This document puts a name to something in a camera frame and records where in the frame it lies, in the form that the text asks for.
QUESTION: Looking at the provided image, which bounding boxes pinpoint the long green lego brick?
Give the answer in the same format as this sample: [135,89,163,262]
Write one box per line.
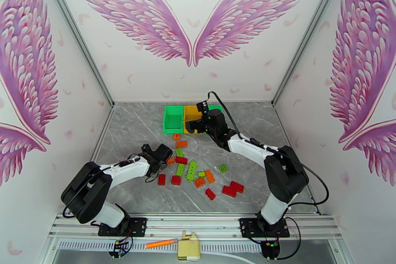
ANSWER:
[185,159,199,183]

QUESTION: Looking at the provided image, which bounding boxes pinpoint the yellow plastic bin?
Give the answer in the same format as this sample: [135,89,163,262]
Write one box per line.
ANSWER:
[183,105,207,135]

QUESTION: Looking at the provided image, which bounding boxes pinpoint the orange marker pen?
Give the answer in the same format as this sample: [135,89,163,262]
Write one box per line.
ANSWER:
[146,238,179,249]

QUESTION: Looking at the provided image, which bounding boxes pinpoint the beige box device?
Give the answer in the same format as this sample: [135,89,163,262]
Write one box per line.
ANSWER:
[177,231,202,263]

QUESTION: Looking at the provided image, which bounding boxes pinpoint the white tube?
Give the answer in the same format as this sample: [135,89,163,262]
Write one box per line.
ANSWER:
[200,252,257,264]

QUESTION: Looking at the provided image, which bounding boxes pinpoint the black power adapter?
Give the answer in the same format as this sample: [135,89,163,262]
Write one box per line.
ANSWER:
[260,239,281,262]

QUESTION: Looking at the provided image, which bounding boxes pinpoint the aluminium table edge rail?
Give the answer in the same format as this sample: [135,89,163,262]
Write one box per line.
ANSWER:
[272,104,322,215]
[89,105,117,166]

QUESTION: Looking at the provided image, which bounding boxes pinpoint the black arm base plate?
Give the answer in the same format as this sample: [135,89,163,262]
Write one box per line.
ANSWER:
[239,217,291,239]
[98,217,148,237]

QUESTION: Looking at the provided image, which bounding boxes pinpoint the aluminium mounting rail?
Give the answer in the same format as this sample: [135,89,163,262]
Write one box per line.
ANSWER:
[48,214,343,241]

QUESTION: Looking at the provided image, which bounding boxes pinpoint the wired yellow black connector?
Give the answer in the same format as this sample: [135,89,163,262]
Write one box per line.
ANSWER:
[108,235,134,260]

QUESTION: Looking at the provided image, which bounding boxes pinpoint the white slotted cable duct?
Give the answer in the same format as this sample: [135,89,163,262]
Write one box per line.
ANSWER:
[58,240,264,254]

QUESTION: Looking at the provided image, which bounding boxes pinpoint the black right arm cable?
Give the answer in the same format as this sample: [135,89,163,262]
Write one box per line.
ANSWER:
[207,90,330,211]

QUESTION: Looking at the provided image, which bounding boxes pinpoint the black power cable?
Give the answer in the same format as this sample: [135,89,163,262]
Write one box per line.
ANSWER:
[277,216,302,262]

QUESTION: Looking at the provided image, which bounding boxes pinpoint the aluminium frame post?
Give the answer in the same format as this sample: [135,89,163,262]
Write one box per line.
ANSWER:
[271,0,355,107]
[34,0,116,107]

